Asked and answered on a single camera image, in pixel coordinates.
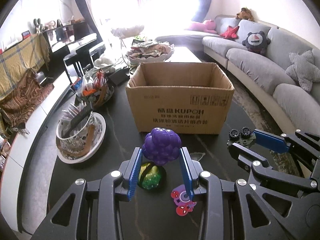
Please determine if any white tiered fruit stand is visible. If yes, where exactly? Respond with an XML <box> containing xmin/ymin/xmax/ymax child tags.
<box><xmin>111</xmin><ymin>25</ymin><xmax>175</xmax><ymax>66</ymax></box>

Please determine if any white oval plate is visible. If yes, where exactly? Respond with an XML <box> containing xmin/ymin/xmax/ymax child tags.
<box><xmin>56</xmin><ymin>112</ymin><xmax>106</xmax><ymax>164</ymax></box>

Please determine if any green toy truck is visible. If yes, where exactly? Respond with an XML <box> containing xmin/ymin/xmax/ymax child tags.
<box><xmin>227</xmin><ymin>127</ymin><xmax>256</xmax><ymax>148</ymax></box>

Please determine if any cardboard box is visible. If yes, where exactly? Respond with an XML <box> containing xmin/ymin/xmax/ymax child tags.
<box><xmin>126</xmin><ymin>62</ymin><xmax>234</xmax><ymax>134</ymax></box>

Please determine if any grey curved sofa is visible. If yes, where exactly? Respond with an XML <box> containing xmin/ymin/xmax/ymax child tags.
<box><xmin>156</xmin><ymin>15</ymin><xmax>319</xmax><ymax>134</ymax></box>

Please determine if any clear leaf-shaped dish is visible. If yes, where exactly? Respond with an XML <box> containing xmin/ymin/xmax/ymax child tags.
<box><xmin>190</xmin><ymin>152</ymin><xmax>206</xmax><ymax>161</ymax></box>

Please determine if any purple spider-man toy camera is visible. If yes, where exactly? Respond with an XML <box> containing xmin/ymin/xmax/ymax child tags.
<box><xmin>171</xmin><ymin>184</ymin><xmax>197</xmax><ymax>217</ymax></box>

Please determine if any purple grape toy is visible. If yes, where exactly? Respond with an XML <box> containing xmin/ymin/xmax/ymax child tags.
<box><xmin>142</xmin><ymin>127</ymin><xmax>181</xmax><ymax>166</ymax></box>

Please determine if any green ball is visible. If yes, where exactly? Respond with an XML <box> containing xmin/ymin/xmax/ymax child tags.
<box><xmin>138</xmin><ymin>162</ymin><xmax>167</xmax><ymax>191</ymax></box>

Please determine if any black piano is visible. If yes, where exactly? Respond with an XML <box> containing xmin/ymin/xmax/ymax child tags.
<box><xmin>42</xmin><ymin>21</ymin><xmax>102</xmax><ymax>79</ymax></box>

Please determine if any yellow plaid blanket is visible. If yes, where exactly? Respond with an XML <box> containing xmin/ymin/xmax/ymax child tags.
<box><xmin>0</xmin><ymin>34</ymin><xmax>50</xmax><ymax>99</ymax></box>

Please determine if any dark round sailboat cushion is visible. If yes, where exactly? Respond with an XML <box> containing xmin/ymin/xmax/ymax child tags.
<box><xmin>242</xmin><ymin>31</ymin><xmax>271</xmax><ymax>56</ymax></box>

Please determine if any floral bowl with leather strap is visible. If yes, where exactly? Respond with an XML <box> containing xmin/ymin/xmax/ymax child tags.
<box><xmin>56</xmin><ymin>102</ymin><xmax>98</xmax><ymax>160</ymax></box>

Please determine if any striped star cushion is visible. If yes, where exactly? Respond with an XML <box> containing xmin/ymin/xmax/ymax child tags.
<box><xmin>285</xmin><ymin>50</ymin><xmax>319</xmax><ymax>93</ymax></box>

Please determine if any basket with snack packets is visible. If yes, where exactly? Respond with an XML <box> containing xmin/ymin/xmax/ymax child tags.
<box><xmin>74</xmin><ymin>67</ymin><xmax>115</xmax><ymax>109</ymax></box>

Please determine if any black remote in bowl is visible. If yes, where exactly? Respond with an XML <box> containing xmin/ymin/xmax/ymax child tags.
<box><xmin>61</xmin><ymin>104</ymin><xmax>93</xmax><ymax>139</ymax></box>

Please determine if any brown plush animal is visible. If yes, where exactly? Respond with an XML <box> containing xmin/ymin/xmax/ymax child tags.
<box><xmin>235</xmin><ymin>8</ymin><xmax>254</xmax><ymax>21</ymax></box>

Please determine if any red star plush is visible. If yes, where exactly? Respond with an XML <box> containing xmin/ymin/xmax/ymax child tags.
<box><xmin>220</xmin><ymin>25</ymin><xmax>239</xmax><ymax>40</ymax></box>

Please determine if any brown patterned cloth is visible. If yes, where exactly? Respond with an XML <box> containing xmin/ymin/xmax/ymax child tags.
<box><xmin>1</xmin><ymin>69</ymin><xmax>54</xmax><ymax>128</ymax></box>

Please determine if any pink plush toy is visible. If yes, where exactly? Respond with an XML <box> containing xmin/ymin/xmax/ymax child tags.
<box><xmin>187</xmin><ymin>20</ymin><xmax>217</xmax><ymax>34</ymax></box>

